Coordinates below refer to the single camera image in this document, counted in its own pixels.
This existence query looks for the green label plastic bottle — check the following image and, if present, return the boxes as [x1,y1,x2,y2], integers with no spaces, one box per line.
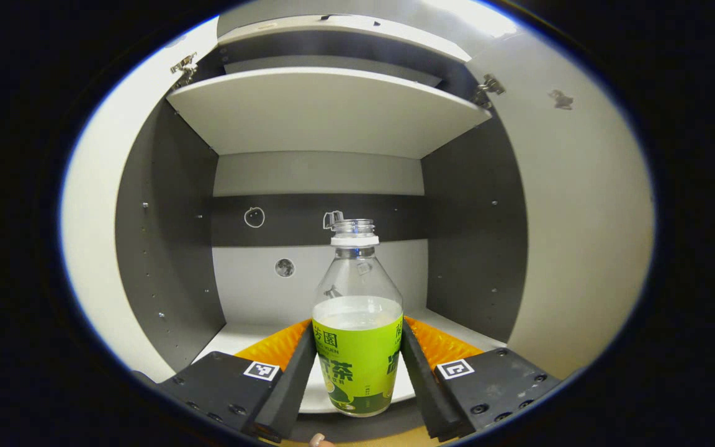
[312,219,404,418]

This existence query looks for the white door with slot handle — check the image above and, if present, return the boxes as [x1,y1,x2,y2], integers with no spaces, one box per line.
[60,19,222,384]

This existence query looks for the white and grey cabinet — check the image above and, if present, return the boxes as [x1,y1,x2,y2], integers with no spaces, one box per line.
[114,14,529,443]

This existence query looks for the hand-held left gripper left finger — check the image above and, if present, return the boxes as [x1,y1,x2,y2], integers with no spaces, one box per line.
[156,318,319,444]

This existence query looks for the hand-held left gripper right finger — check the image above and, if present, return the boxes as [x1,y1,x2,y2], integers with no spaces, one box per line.
[400,315,563,443]

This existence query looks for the metal door hinge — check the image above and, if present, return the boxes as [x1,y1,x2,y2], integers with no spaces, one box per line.
[473,74,507,103]
[170,52,199,80]

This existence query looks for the long ceiling light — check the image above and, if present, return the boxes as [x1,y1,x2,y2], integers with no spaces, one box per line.
[423,0,519,38]

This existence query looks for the white cabinet shelf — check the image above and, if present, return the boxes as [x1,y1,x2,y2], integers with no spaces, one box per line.
[166,66,493,160]

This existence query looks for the white door with bar handle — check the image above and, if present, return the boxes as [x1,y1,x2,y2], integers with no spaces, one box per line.
[466,31,656,381]

